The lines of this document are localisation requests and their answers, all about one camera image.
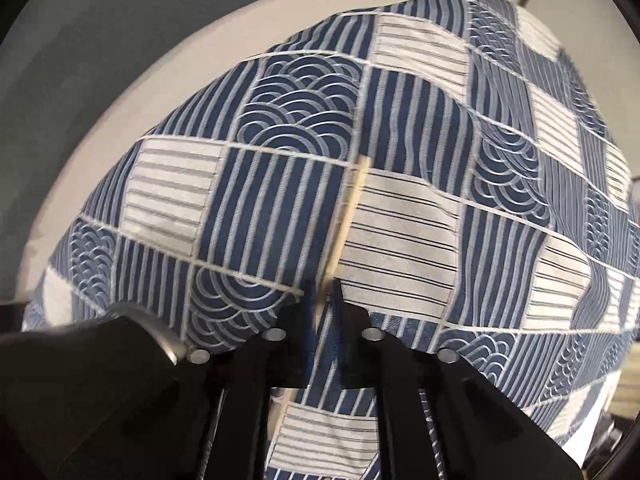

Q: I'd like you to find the wooden chopstick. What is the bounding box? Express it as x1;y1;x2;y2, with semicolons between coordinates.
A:
314;155;371;330

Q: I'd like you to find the black cylindrical utensil holder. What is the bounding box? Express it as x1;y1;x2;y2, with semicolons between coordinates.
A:
1;315;212;479

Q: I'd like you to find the blue patterned tablecloth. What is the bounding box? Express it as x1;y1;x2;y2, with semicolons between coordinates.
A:
24;0;639;479

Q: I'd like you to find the grey fabric backdrop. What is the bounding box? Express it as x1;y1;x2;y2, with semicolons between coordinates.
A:
0;0;452;61

